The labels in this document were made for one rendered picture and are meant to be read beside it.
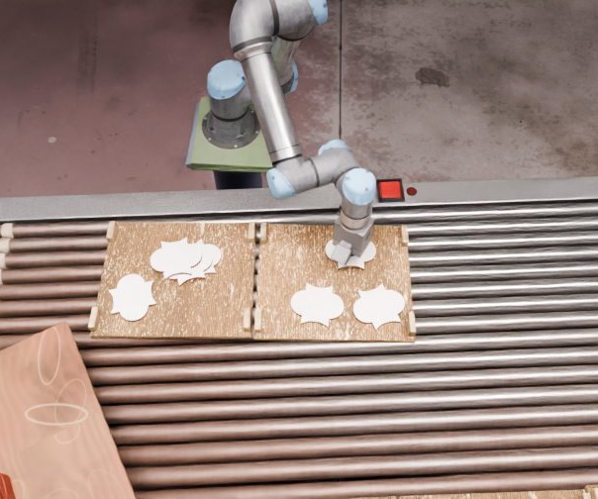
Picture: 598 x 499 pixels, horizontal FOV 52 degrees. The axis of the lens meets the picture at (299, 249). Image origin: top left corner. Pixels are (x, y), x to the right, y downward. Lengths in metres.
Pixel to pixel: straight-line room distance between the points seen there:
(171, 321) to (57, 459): 0.42
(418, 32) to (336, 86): 0.67
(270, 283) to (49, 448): 0.65
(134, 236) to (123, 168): 1.44
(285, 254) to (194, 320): 0.30
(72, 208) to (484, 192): 1.22
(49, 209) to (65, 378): 0.61
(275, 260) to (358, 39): 2.30
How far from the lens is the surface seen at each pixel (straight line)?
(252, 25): 1.46
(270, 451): 1.48
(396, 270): 1.66
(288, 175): 1.43
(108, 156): 3.25
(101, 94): 3.57
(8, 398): 1.53
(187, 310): 1.61
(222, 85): 1.82
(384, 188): 1.82
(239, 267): 1.65
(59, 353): 1.53
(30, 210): 1.94
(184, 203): 1.82
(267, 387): 1.53
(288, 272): 1.64
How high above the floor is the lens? 2.36
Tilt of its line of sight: 58 degrees down
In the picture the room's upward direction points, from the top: straight up
